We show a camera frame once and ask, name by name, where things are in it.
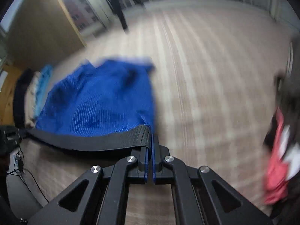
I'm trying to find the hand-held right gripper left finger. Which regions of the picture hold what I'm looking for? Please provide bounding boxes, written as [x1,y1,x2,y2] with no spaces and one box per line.
[28,145,150,225]

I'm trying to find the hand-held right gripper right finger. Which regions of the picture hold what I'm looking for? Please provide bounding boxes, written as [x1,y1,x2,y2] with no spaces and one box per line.
[152,134,274,225]

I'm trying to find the blue mesh shorts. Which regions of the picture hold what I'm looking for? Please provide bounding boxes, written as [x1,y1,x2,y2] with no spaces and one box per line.
[23,56,157,157]

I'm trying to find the pile of folded clothes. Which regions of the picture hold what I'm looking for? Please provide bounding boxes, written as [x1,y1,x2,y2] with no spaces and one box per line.
[13,64,54,128]

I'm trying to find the wooden cabinet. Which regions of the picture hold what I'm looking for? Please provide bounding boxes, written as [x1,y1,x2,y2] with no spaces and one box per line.
[5,0,88,66]

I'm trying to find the red and white garment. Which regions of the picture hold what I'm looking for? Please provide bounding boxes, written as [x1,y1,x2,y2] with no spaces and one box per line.
[264,108,300,205]

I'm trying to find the dark grey garment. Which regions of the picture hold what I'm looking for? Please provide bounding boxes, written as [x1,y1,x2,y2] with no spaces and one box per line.
[262,34,300,150]

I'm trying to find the black tripod stand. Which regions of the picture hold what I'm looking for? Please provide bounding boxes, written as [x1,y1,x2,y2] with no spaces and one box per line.
[103,0,144,34]

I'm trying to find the black cable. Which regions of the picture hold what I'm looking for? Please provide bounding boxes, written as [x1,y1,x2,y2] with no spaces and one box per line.
[6,145,50,203]

